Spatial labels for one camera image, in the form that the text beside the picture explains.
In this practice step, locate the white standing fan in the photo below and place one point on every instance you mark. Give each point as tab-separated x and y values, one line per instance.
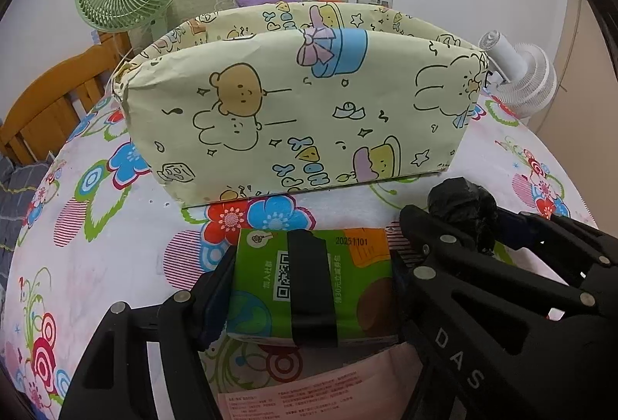
531	82

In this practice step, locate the floral tablecloth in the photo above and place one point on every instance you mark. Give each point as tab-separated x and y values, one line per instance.
120	256

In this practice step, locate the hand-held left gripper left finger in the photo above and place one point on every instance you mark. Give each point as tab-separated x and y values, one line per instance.
217	304

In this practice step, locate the pink packet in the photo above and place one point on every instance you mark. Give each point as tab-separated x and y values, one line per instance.
314	381

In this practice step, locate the yellow cartoon storage box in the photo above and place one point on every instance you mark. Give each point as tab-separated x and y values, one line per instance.
289	111

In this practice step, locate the grey plaid bedding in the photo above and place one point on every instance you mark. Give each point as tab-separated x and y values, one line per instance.
19	193

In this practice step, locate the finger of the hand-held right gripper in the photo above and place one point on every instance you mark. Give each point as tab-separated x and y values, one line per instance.
483	270
555	232

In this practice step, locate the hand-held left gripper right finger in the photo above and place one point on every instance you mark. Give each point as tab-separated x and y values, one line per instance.
449	352

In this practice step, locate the black plastic bag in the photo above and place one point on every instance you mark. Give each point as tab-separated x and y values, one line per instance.
458	203

